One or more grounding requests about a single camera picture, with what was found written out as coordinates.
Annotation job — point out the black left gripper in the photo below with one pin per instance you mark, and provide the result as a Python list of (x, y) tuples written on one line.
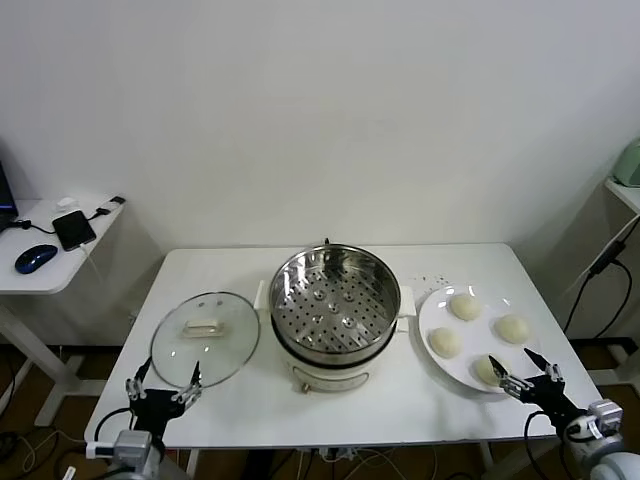
[(152, 407)]

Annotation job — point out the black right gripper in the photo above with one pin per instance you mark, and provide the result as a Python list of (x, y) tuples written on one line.
[(545, 395)]

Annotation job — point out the white steamed baozi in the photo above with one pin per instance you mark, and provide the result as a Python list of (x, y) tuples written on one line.
[(512, 328), (465, 306), (445, 342), (484, 372)]

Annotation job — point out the round glass pot lid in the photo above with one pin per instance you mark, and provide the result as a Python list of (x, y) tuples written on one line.
[(225, 350)]

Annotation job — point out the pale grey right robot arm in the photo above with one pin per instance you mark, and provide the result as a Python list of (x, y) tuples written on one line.
[(615, 465)]

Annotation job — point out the perforated steel steamer basket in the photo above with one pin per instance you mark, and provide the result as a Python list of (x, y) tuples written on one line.
[(287, 280)]

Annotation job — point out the white round plate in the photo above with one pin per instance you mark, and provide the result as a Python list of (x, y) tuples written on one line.
[(470, 345)]

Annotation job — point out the white rounded desk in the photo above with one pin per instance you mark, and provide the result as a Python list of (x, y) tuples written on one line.
[(30, 282)]

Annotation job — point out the white electric cooking pot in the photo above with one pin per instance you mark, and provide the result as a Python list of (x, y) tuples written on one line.
[(340, 372)]

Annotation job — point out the black smartphone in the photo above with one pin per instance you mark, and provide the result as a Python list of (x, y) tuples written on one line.
[(74, 229)]

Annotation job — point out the blue computer mouse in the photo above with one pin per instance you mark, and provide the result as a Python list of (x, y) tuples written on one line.
[(35, 257)]

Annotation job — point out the white power strip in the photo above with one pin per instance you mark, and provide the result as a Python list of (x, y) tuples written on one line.
[(337, 454)]

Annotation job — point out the white small table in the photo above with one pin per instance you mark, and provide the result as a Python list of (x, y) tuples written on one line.
[(627, 197)]

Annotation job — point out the white earbuds case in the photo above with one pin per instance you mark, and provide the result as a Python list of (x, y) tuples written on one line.
[(64, 202)]

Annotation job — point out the pale green appliance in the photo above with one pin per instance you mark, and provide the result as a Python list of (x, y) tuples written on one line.
[(629, 165)]

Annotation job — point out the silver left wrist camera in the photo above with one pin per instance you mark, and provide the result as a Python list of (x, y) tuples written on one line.
[(132, 445)]

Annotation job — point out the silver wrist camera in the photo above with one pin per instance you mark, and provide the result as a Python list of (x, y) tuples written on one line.
[(132, 445), (605, 415)]

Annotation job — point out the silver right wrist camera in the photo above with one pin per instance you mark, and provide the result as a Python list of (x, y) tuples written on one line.
[(605, 415)]

